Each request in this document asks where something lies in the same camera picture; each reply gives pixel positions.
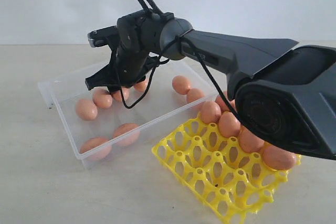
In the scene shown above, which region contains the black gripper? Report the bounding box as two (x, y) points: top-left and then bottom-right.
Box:
(85, 43), (167, 93)

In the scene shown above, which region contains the brown egg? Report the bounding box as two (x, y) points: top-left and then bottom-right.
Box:
(92, 88), (113, 109)
(218, 112), (240, 138)
(238, 129), (265, 153)
(262, 145), (297, 170)
(75, 99), (98, 121)
(133, 79), (149, 92)
(79, 136), (113, 162)
(186, 88), (205, 103)
(200, 101), (222, 124)
(172, 75), (191, 95)
(112, 87), (130, 102)
(215, 91), (236, 113)
(112, 123), (141, 147)

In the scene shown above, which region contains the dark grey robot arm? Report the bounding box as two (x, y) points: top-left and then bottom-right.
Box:
(85, 11), (335, 160)

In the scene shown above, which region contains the clear plastic storage box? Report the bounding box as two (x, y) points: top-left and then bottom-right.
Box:
(48, 61), (216, 169)

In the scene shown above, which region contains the yellow plastic egg tray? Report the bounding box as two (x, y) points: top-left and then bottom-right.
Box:
(152, 117), (290, 223)

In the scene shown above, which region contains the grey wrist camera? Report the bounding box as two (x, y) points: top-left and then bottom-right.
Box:
(87, 26), (120, 50)

